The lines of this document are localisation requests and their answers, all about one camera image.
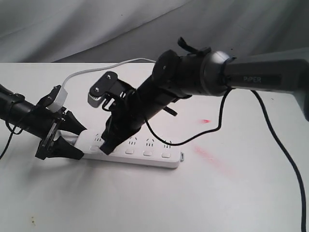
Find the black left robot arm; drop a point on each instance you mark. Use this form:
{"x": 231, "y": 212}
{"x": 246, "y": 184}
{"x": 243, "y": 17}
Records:
{"x": 18, "y": 114}

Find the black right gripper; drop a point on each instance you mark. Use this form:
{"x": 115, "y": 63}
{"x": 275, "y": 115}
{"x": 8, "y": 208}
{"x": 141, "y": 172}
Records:
{"x": 145, "y": 102}

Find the white five-socket power strip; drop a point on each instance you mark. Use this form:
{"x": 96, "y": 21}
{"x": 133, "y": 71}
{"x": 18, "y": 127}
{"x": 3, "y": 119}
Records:
{"x": 141, "y": 149}

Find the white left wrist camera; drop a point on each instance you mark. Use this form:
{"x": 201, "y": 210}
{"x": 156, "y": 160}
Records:
{"x": 56, "y": 98}

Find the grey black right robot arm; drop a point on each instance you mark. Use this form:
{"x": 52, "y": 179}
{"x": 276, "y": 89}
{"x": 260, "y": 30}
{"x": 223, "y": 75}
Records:
{"x": 206, "y": 73}

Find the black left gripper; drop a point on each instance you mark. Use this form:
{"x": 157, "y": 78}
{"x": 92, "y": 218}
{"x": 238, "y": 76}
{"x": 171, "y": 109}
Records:
{"x": 48, "y": 123}

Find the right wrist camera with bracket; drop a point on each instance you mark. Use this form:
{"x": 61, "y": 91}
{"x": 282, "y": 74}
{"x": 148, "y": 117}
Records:
{"x": 108, "y": 91}

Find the grey backdrop cloth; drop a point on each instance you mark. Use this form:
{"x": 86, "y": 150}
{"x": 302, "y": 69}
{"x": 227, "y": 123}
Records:
{"x": 116, "y": 30}

